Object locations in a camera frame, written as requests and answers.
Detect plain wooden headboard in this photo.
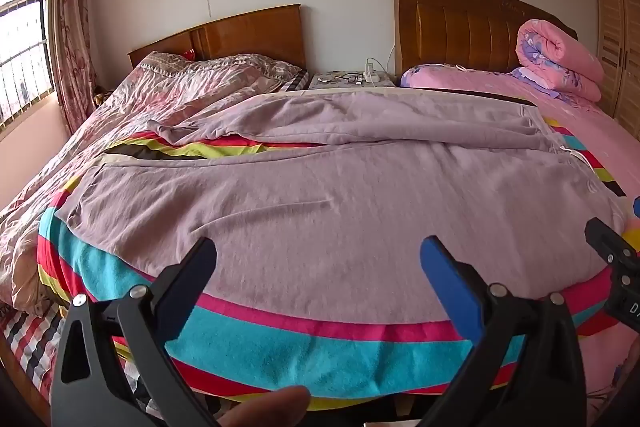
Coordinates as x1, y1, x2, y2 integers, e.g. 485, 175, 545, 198
127, 4, 307, 70

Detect rolled pink quilt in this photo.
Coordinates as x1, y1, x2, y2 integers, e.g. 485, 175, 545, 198
510, 19, 606, 104

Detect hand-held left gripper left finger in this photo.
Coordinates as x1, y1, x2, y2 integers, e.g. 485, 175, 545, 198
50, 236, 221, 427

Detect pink floral curtain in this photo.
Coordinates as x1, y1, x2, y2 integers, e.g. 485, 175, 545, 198
47, 0, 99, 136

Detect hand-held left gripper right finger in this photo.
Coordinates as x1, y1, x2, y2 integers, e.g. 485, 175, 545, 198
419, 235, 588, 427

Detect nightstand with floral cover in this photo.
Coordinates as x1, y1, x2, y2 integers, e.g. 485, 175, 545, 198
307, 71, 397, 92

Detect grey red striped bed sheet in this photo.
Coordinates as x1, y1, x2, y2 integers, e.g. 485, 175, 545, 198
0, 301, 68, 390

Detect barred window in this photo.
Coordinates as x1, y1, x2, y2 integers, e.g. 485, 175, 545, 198
0, 0, 56, 128

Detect right wooden headboard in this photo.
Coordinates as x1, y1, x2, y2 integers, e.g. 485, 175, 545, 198
392, 0, 578, 80

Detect striped colourful blanket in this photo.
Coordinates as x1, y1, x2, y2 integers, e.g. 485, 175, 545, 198
37, 88, 632, 408

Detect pink floral quilt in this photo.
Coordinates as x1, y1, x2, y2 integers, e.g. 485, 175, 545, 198
0, 51, 308, 314

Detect person's left hand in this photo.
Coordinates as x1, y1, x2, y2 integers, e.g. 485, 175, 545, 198
219, 385, 312, 427

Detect pink bed sheet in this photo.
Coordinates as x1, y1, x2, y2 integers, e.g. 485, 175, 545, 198
399, 64, 640, 427

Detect light wooden wardrobe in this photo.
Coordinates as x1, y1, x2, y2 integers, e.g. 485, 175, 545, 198
593, 0, 640, 130

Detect pink purple pillow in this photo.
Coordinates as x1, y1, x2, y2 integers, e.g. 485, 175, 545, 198
399, 64, 473, 89

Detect mauve pants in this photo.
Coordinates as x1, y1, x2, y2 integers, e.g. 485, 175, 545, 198
55, 89, 628, 308

